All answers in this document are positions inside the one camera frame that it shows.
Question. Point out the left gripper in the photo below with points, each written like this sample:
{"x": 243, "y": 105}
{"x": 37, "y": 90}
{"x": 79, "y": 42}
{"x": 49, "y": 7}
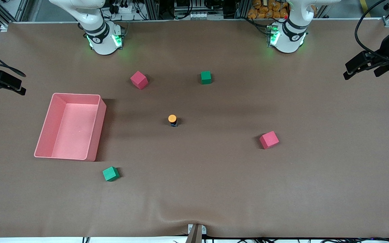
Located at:
{"x": 386, "y": 47}

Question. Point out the orange push button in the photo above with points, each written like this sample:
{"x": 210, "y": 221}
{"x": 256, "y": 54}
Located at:
{"x": 172, "y": 118}

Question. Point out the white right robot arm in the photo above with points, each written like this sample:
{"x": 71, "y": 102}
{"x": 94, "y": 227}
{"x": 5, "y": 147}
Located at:
{"x": 96, "y": 30}

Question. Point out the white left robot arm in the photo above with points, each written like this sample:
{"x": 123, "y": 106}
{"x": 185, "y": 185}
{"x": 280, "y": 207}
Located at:
{"x": 287, "y": 33}

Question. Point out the pink plastic bin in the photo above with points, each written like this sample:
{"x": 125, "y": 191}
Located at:
{"x": 73, "y": 128}

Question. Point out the orange snack bag pile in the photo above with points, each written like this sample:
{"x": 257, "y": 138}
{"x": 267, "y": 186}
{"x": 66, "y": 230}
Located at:
{"x": 268, "y": 8}

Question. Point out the pink foam cube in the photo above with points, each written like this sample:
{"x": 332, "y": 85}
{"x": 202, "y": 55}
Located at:
{"x": 268, "y": 140}
{"x": 139, "y": 80}

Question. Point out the white power strip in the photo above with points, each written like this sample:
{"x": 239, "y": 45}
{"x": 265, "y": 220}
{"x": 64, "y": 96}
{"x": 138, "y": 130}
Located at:
{"x": 123, "y": 8}

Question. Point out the green foam cube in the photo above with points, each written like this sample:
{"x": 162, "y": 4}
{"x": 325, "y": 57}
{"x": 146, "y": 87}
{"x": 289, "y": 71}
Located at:
{"x": 206, "y": 77}
{"x": 110, "y": 173}

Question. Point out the aluminium rack column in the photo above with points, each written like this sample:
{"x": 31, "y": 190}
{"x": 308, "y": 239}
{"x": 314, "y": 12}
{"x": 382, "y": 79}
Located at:
{"x": 150, "y": 8}

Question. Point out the white connector block row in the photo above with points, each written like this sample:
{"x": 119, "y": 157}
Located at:
{"x": 201, "y": 15}

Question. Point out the brown table mat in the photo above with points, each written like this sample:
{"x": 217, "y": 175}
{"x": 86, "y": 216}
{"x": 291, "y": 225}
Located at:
{"x": 194, "y": 189}

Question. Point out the metal table clamp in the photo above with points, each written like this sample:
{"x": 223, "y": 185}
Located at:
{"x": 196, "y": 233}

